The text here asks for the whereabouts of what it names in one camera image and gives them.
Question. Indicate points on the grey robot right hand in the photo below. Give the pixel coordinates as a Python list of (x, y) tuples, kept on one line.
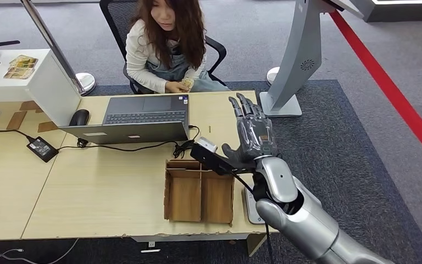
[(254, 138)]

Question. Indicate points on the chrome stanchion pole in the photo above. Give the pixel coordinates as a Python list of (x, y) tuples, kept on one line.
[(52, 43)]

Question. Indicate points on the person's right hand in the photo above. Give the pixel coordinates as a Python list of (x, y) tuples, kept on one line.
[(175, 87)]

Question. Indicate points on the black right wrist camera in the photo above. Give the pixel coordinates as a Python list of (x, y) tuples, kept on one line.
[(211, 156)]

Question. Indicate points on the black computer mouse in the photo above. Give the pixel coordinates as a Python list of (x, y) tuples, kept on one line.
[(79, 117)]

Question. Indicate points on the white counter box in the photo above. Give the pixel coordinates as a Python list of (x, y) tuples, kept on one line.
[(47, 87)]

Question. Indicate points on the grey display platform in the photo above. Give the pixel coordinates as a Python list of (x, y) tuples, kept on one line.
[(400, 12)]

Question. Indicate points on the grey kiosk stand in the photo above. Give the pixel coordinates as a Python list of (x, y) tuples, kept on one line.
[(302, 47)]

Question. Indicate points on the small white floor object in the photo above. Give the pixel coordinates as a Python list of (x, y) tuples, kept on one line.
[(150, 251)]

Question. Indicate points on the black office chair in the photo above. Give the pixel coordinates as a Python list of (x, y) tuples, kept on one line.
[(114, 18)]

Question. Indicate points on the divided cardboard box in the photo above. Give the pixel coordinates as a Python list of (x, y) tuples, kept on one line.
[(183, 198)]

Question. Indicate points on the dark blue carpet mat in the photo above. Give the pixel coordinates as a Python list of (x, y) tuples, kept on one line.
[(349, 145)]

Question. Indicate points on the yellow hotel print card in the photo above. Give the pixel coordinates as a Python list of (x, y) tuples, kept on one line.
[(188, 83)]

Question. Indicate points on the person's right forearm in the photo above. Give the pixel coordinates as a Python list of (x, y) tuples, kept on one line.
[(149, 82)]

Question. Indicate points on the white card reader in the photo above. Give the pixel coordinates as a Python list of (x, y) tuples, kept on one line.
[(251, 209)]

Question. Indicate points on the black power adapter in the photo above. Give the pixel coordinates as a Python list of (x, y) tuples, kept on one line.
[(42, 148)]

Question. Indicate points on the person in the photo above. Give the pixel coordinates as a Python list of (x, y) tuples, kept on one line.
[(167, 36)]

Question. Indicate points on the person's left forearm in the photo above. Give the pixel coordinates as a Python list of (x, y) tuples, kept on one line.
[(198, 73)]

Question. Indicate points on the wooden table leg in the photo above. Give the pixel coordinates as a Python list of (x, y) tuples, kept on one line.
[(254, 244)]

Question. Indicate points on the round white stanchion base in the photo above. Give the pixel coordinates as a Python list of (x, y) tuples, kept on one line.
[(272, 75)]

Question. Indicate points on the grey laptop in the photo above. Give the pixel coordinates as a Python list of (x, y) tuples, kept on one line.
[(138, 133)]

